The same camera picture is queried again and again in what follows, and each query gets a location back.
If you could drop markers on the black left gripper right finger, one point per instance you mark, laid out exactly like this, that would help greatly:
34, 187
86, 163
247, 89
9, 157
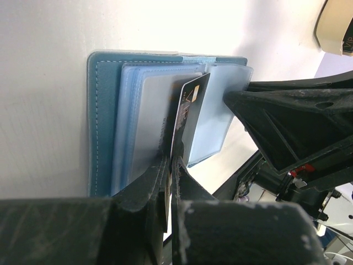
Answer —
209, 229

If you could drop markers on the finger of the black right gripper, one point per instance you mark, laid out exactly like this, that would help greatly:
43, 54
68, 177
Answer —
294, 122

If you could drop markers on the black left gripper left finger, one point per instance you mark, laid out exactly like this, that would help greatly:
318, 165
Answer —
127, 228

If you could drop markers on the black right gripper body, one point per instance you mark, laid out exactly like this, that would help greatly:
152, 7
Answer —
303, 170

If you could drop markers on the black VIP credit card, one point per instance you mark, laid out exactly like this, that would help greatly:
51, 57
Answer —
179, 130

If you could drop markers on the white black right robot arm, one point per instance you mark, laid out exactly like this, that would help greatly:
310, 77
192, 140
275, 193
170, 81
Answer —
339, 218

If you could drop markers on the stack of credit cards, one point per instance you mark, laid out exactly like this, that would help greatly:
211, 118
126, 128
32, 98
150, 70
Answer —
347, 45

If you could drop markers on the beige oval card tray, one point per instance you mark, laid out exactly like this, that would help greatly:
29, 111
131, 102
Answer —
332, 24

